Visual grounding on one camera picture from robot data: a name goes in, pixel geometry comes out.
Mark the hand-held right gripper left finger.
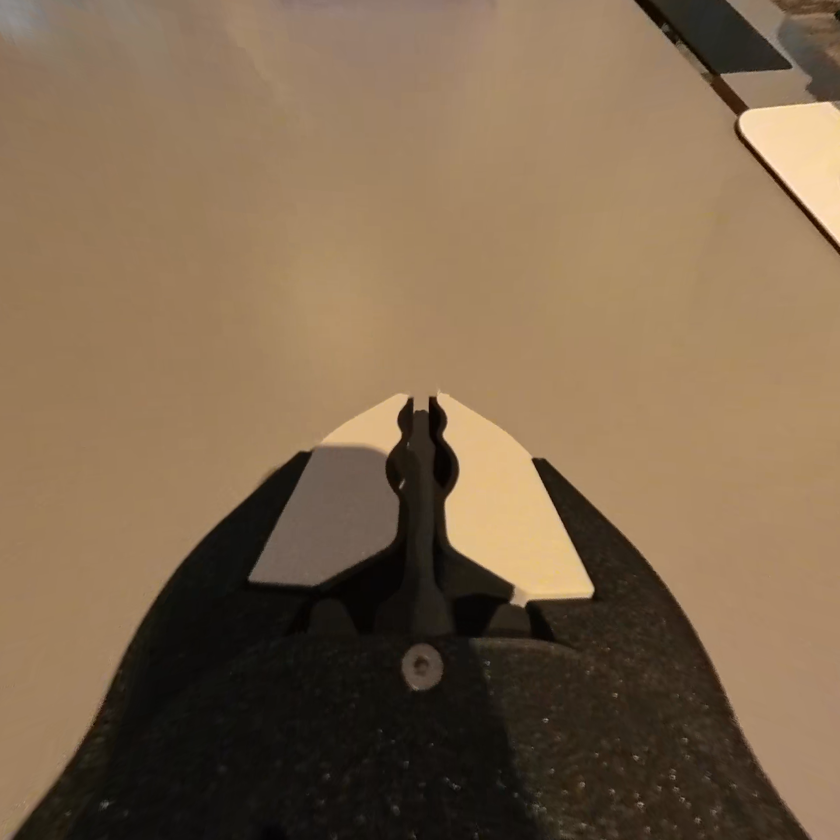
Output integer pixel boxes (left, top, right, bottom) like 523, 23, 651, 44
247, 394, 421, 636

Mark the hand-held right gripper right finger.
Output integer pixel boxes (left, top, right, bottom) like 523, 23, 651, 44
420, 391, 595, 636

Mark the white rounded board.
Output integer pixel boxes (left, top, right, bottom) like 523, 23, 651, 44
735, 101, 840, 253

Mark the dark flat panel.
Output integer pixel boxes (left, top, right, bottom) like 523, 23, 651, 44
635, 0, 815, 112

